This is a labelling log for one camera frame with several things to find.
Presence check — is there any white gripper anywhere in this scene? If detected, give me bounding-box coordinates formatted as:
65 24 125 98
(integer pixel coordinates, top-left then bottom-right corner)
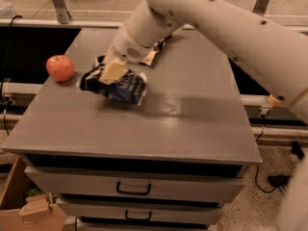
98 27 153 85

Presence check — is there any blue chip bag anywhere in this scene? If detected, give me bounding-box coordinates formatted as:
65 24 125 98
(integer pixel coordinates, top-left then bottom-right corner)
79 55 147 106

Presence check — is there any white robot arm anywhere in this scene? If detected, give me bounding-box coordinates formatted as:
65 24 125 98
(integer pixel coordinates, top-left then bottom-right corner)
105 0 308 123

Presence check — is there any brown chip bag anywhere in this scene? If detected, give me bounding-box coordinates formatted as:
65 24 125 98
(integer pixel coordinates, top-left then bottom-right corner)
141 29 181 66

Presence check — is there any red apple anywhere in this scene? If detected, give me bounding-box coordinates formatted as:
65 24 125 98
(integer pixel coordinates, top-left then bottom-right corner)
46 55 74 82

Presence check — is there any grey drawer cabinet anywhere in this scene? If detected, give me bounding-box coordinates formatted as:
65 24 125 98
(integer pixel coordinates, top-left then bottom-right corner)
3 30 261 231

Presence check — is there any cardboard box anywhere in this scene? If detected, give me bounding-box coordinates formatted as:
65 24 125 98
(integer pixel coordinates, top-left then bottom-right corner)
0 158 66 231

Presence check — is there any left metal railing bracket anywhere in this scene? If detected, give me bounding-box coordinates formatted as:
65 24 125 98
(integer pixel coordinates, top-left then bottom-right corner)
52 0 70 24

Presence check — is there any black cable on left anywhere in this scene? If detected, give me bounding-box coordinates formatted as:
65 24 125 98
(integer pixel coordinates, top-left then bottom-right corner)
0 14 23 137

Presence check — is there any top drawer black handle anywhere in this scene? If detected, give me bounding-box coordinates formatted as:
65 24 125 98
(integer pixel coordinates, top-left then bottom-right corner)
115 182 152 196

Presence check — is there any drawer black handle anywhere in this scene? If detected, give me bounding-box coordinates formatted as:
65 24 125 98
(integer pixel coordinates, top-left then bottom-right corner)
124 210 152 221
115 182 152 196

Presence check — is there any black power adapter with cable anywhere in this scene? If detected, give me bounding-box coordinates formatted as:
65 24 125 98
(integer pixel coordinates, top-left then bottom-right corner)
254 167 291 193

